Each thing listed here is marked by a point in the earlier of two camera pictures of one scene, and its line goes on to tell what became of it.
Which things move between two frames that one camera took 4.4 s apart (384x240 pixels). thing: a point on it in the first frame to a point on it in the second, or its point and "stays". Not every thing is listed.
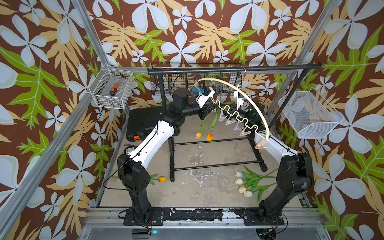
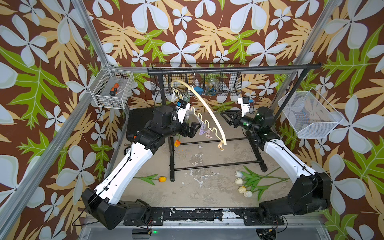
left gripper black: x=203 y=111 to x=190 y=131
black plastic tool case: x=140 y=121 stays
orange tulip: x=210 y=136 to x=177 y=142
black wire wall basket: x=223 y=84 stays
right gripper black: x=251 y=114 to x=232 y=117
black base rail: x=249 y=217 stays
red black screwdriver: x=113 y=90 stays
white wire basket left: x=112 y=88 stays
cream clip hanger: x=242 y=123 to x=205 y=128
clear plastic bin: x=309 y=114 stays
